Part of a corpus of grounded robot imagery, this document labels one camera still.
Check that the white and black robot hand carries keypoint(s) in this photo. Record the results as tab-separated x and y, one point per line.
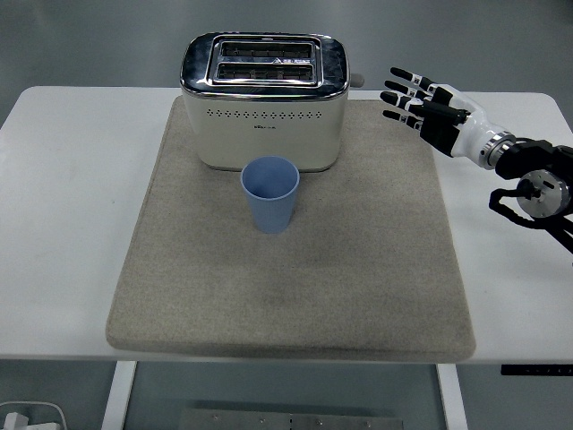
470	130

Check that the light blue plastic cup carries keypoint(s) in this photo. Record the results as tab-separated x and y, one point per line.
268	210

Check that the cream and chrome toaster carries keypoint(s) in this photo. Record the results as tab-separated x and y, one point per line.
268	134

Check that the black table control panel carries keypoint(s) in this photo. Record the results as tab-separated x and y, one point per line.
537	370

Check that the beige felt mat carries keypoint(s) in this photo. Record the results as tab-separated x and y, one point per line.
268	291

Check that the white table leg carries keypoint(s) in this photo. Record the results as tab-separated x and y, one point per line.
118	394
453	398

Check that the small white block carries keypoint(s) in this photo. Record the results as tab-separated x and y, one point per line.
13	422

